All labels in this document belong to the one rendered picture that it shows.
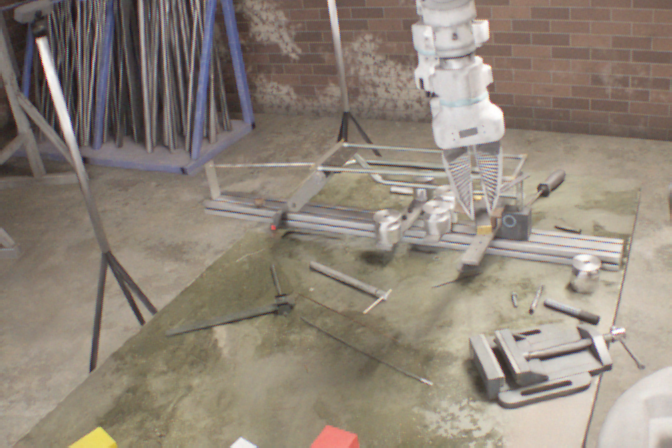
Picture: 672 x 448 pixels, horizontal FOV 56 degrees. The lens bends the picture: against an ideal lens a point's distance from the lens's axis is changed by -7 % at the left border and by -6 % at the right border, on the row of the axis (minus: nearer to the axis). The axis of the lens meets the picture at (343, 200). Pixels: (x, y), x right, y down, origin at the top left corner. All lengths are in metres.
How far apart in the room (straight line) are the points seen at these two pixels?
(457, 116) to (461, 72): 0.07
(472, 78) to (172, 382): 0.65
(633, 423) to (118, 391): 1.15
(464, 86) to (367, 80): 3.47
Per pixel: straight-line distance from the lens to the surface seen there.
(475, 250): 1.22
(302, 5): 4.46
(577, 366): 1.03
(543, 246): 1.25
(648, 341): 2.50
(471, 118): 0.96
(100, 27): 5.01
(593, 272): 1.18
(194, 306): 1.27
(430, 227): 1.26
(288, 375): 1.06
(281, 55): 4.65
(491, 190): 1.06
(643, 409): 1.75
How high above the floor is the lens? 1.57
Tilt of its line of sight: 27 degrees down
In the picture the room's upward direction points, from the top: 8 degrees counter-clockwise
